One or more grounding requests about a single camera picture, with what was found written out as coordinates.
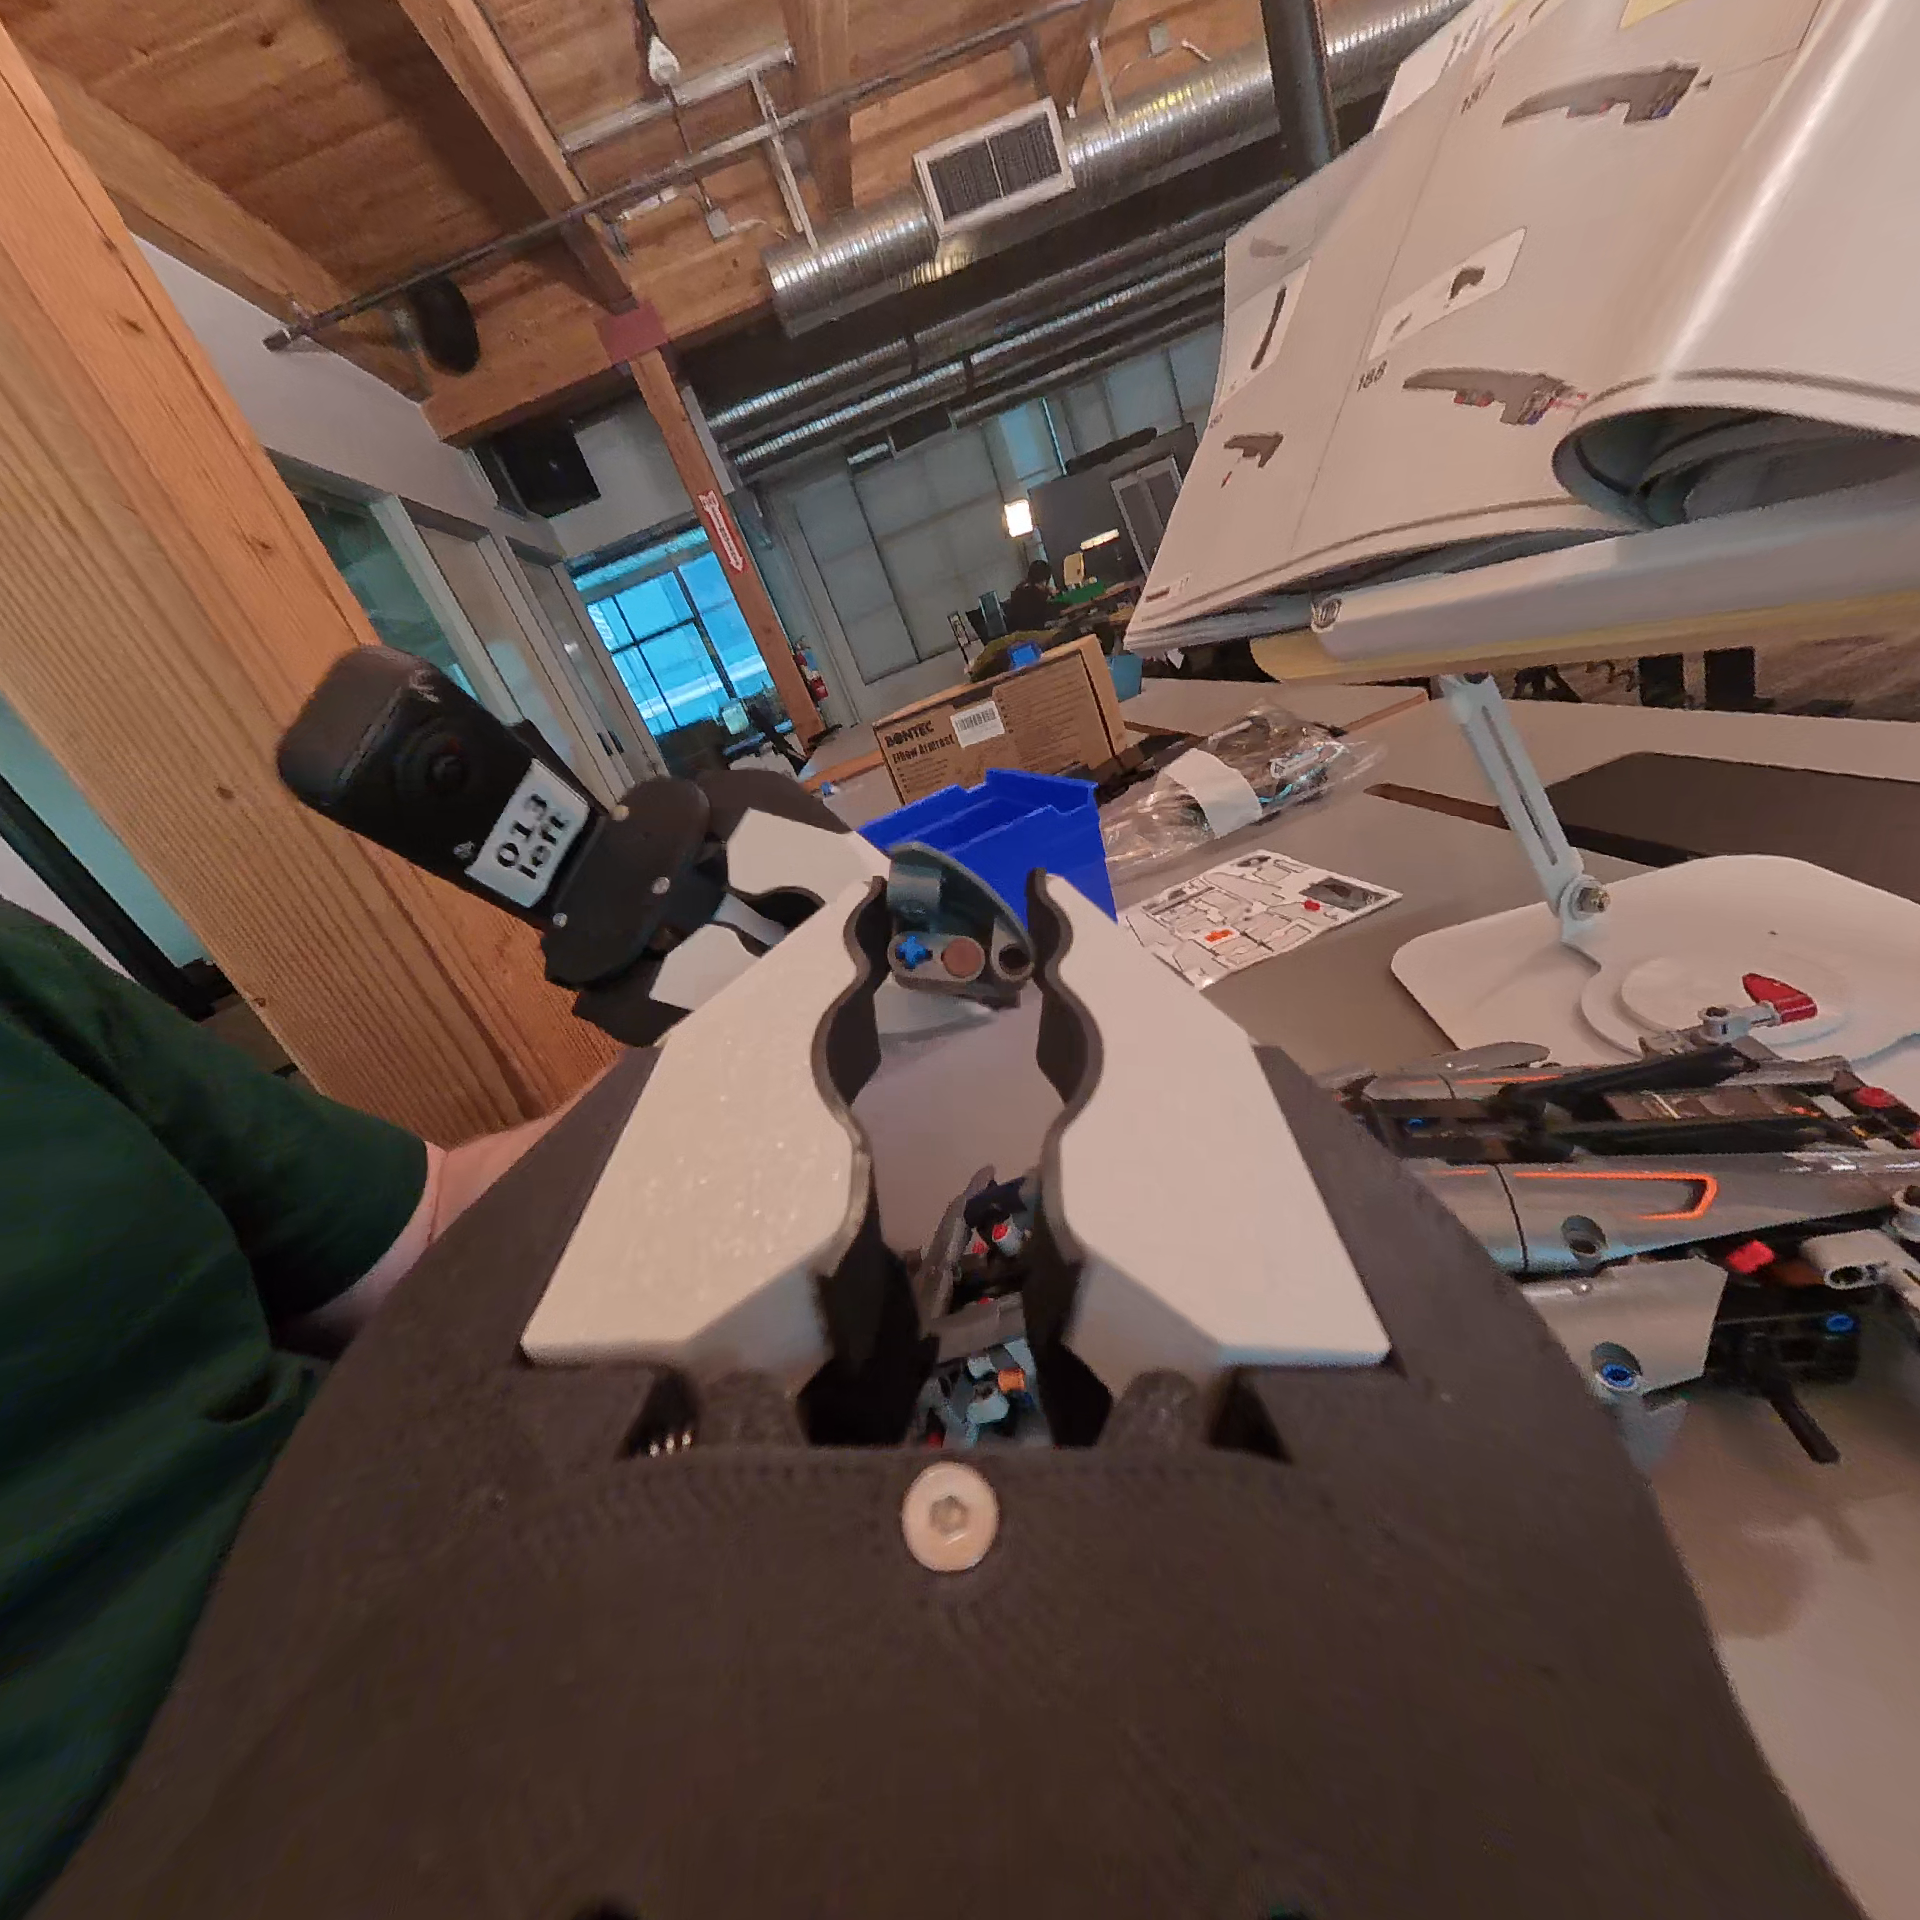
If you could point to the person's left forearm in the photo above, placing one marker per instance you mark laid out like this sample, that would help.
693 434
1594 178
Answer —
466 1184

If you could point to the wooden column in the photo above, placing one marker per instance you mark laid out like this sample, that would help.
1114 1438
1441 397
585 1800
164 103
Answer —
226 675

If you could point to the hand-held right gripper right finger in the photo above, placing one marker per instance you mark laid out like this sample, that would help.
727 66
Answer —
1214 1184

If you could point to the metal ventilation duct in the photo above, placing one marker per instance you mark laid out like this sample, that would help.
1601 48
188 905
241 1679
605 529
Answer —
857 264

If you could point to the white book stand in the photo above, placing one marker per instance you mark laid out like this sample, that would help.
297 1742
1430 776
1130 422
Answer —
1501 961

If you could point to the clear plastic parts bag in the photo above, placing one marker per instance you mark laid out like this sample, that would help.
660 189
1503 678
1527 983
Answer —
1290 781

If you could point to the person's torso in green shirt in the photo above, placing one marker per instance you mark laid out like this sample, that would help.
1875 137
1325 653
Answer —
150 1277

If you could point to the long grey lego panel assembly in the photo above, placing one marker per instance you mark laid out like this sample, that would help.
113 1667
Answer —
961 953

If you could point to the black wall speaker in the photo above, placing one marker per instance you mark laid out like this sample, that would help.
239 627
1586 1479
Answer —
547 469

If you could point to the brown cardboard box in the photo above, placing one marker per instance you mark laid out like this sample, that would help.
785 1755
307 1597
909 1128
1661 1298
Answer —
1036 704

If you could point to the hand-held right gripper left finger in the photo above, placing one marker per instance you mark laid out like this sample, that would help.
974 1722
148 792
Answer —
706 1184

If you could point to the blue plastic bin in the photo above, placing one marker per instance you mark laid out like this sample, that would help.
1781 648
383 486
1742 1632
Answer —
1051 840

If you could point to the red fire extinguisher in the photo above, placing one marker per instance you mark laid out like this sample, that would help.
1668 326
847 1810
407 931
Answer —
813 675

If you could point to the open instruction booklet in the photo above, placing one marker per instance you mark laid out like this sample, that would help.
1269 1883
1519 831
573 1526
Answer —
1501 301

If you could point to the black hanging lamp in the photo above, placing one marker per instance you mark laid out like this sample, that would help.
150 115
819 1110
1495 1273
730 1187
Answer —
447 322

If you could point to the white sticker sheet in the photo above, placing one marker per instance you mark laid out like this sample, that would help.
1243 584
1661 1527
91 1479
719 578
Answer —
1261 915

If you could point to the grey and orange lego car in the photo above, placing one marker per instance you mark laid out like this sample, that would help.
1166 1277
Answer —
1575 1200

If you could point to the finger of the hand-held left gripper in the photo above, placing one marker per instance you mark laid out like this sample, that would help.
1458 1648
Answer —
706 974
796 857

